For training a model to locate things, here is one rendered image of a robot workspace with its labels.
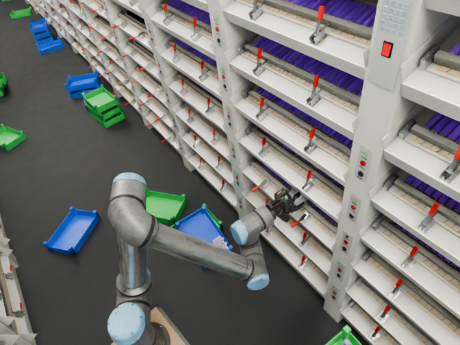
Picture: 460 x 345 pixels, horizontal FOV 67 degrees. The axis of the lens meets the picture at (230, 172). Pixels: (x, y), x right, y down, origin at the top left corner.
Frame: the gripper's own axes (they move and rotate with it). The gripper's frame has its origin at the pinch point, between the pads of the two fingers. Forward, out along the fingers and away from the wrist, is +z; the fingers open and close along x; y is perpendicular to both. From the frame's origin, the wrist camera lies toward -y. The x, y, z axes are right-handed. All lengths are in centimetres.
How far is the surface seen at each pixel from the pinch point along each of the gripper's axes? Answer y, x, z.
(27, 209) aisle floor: -56, 149, -122
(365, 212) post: 26.3, -34.4, -7.0
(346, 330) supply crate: -2, -50, -29
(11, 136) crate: -56, 253, -117
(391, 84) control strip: 71, -33, -6
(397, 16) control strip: 86, -30, -6
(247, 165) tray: -4.8, 35.0, -5.9
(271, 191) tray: -5.9, 14.4, -7.1
